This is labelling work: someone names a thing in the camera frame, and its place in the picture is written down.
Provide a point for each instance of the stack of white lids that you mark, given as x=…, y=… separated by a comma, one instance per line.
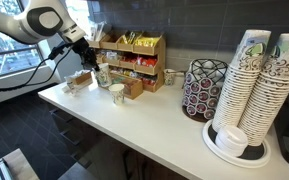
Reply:
x=231, y=140

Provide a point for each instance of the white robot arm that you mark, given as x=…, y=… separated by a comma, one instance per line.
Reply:
x=42, y=19

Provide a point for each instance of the patterned paper coffee cup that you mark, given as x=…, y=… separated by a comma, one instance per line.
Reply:
x=103, y=75

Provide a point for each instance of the wooden condiment organizer rack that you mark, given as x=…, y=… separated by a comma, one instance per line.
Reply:
x=140, y=54

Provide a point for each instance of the low wooden tray box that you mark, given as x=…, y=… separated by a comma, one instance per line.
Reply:
x=132, y=87

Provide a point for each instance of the stack of paper cups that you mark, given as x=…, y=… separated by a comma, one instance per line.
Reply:
x=269, y=93
x=240, y=78

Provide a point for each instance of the left stack of paper cups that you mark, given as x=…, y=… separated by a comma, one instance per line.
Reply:
x=240, y=78

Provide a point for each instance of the dark lower cabinet front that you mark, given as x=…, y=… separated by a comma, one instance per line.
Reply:
x=104, y=157

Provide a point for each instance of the right stack of paper cups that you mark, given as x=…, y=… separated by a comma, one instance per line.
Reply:
x=269, y=93

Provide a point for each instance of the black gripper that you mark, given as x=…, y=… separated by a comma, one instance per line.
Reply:
x=86, y=53

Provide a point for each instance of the black wire pod holder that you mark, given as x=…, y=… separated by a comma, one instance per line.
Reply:
x=202, y=87

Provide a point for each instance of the white round cup carousel tray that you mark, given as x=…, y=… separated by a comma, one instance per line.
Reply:
x=252, y=157

